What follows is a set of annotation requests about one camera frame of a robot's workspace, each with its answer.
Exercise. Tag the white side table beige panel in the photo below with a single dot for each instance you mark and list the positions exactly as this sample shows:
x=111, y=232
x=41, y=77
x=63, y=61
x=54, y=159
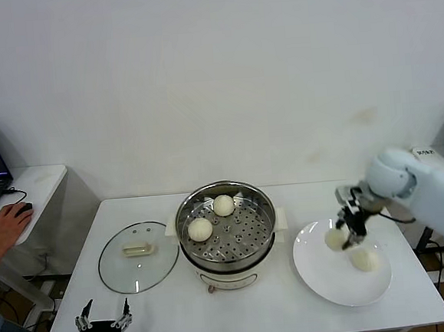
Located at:
x=47, y=191

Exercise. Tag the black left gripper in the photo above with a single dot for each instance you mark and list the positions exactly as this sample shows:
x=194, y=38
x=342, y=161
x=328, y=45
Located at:
x=100, y=331

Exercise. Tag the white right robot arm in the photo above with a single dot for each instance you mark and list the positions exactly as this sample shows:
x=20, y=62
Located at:
x=431, y=188

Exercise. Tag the white wall socket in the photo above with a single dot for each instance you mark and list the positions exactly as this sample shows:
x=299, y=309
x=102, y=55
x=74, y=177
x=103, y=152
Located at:
x=44, y=252

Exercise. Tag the cream electric cooking pot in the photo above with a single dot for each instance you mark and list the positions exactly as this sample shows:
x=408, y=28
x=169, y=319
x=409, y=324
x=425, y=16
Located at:
x=230, y=277

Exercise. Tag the perforated steel steamer basket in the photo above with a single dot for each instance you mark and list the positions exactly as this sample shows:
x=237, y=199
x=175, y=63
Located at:
x=236, y=249

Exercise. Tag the white label with black print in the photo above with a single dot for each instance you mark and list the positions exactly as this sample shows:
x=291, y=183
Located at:
x=425, y=153

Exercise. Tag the white steamed baozi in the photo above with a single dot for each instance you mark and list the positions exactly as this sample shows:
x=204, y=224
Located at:
x=365, y=260
x=224, y=205
x=200, y=229
x=333, y=238

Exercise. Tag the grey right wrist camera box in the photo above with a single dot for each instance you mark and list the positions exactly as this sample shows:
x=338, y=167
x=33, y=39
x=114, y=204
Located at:
x=343, y=194

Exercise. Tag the black computer mouse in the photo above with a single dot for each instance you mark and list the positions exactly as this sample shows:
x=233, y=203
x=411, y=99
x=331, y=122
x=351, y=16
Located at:
x=26, y=207

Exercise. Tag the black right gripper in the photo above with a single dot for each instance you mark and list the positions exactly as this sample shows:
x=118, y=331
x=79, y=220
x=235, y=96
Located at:
x=356, y=222

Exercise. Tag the person's bare hand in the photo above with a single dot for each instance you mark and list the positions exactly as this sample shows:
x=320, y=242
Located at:
x=9, y=225

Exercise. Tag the white round plate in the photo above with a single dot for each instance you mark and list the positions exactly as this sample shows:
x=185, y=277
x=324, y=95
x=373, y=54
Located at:
x=323, y=277

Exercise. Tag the round glass pot lid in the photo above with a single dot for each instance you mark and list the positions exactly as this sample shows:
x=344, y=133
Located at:
x=145, y=272

